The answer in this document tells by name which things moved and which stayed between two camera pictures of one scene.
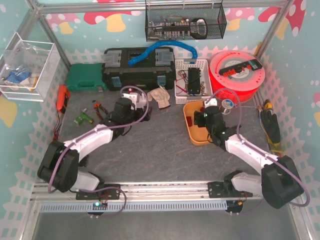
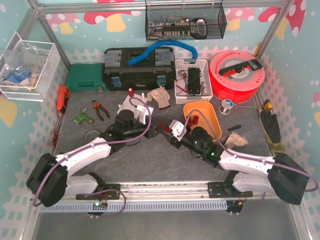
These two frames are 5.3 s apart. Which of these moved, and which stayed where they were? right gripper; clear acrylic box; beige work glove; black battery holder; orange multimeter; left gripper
Moved: right gripper; left gripper
Stayed: orange multimeter; clear acrylic box; black battery holder; beige work glove
